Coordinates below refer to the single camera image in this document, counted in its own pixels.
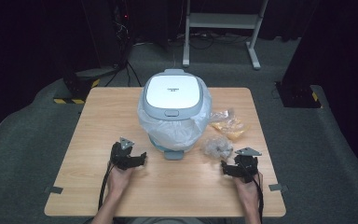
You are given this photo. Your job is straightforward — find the white plastic bin liner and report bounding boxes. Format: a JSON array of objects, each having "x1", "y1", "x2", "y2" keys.
[{"x1": 137, "y1": 77, "x2": 213, "y2": 152}]

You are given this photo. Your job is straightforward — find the dark equipment rack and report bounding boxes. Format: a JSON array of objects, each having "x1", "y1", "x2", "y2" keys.
[{"x1": 110, "y1": 0, "x2": 135, "y2": 68}]

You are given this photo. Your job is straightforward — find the black stand base yellow stripes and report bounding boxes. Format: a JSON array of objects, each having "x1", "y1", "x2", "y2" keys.
[{"x1": 53, "y1": 66, "x2": 119, "y2": 105}]

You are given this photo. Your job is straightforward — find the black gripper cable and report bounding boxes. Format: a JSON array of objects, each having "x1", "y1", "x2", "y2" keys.
[
  {"x1": 97, "y1": 161, "x2": 116, "y2": 211},
  {"x1": 250, "y1": 167, "x2": 265, "y2": 224}
]

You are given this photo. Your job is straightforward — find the white metal stand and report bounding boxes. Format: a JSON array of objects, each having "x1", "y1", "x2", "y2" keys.
[{"x1": 182, "y1": 0, "x2": 270, "y2": 70}]

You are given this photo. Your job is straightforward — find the black stand base yellow mark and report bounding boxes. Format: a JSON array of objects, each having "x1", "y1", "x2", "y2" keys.
[{"x1": 274, "y1": 0, "x2": 324, "y2": 109}]

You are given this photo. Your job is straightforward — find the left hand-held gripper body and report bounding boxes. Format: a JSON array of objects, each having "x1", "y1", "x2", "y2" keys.
[{"x1": 109, "y1": 136, "x2": 135, "y2": 171}]

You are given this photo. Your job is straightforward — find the bundle of floor cables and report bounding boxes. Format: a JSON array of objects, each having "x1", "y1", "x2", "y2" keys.
[{"x1": 175, "y1": 30, "x2": 250, "y2": 50}]

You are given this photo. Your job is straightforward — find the person's left hand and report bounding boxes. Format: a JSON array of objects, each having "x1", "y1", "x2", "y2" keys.
[{"x1": 106, "y1": 163, "x2": 134, "y2": 201}]

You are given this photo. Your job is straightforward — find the clear plastic wrapper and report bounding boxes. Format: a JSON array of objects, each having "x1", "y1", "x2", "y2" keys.
[{"x1": 200, "y1": 135, "x2": 234, "y2": 160}]

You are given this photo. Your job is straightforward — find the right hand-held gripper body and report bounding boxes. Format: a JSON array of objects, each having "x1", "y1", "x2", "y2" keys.
[{"x1": 234, "y1": 147, "x2": 262, "y2": 184}]

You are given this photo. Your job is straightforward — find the person's right hand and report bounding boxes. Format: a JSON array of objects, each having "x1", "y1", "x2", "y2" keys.
[{"x1": 232, "y1": 172, "x2": 264, "y2": 203}]

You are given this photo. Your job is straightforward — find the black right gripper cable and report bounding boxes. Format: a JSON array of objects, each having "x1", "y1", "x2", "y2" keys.
[{"x1": 250, "y1": 167, "x2": 265, "y2": 224}]

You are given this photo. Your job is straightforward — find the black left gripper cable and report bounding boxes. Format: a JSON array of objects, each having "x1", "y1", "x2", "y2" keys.
[{"x1": 97, "y1": 161, "x2": 116, "y2": 211}]

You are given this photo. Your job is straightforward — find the yellow plastic wrapper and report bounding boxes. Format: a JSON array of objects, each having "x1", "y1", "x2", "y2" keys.
[{"x1": 209, "y1": 108, "x2": 250, "y2": 140}]

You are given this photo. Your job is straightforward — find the black floor cable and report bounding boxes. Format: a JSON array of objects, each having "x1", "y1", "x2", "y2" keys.
[{"x1": 104, "y1": 60, "x2": 143, "y2": 88}]

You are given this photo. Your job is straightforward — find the white grey pedal trash can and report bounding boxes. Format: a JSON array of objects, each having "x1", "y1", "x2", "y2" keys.
[{"x1": 137, "y1": 68, "x2": 213, "y2": 161}]

